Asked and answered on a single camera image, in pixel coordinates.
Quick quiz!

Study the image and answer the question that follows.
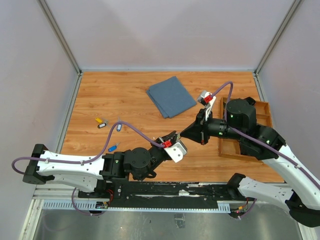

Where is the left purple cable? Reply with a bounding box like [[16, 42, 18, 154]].
[[11, 121, 167, 176]]

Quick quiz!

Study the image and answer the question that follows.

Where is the light blue key tag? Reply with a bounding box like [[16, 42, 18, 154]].
[[116, 124, 122, 132]]

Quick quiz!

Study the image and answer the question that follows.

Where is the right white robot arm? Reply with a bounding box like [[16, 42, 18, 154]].
[[180, 98, 320, 228]]

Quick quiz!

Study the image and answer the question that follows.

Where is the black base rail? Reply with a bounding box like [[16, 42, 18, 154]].
[[76, 181, 254, 212]]

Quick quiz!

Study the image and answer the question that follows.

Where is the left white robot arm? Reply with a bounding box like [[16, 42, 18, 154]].
[[22, 131, 187, 198]]

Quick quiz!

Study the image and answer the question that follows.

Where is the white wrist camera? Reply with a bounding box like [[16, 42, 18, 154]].
[[164, 140, 188, 163], [197, 90, 216, 121]]

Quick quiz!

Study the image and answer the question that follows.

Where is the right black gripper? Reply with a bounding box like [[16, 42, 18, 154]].
[[180, 107, 245, 145]]

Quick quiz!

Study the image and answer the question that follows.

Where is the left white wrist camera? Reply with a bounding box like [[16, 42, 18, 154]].
[[164, 140, 188, 163]]

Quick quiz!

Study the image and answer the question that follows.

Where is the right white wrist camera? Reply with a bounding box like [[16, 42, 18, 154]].
[[197, 90, 216, 121]]

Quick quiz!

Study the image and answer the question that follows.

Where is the folded blue cloth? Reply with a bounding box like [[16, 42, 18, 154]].
[[146, 76, 197, 119]]

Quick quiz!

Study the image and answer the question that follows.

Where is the wooden compartment tray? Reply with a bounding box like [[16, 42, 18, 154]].
[[218, 100, 273, 163]]

